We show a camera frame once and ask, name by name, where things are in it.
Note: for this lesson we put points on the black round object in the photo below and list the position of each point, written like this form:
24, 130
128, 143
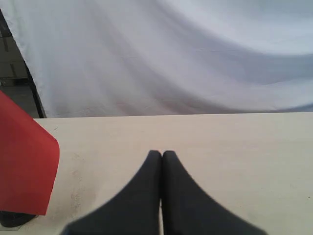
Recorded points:
14, 219

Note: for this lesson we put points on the red flag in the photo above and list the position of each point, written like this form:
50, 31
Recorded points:
29, 158

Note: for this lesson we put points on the white backdrop cloth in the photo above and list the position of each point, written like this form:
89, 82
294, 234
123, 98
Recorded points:
161, 57

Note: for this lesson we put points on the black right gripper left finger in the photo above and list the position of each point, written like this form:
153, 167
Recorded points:
133, 211

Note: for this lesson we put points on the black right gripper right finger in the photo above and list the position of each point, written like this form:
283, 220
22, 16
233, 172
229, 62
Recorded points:
188, 210

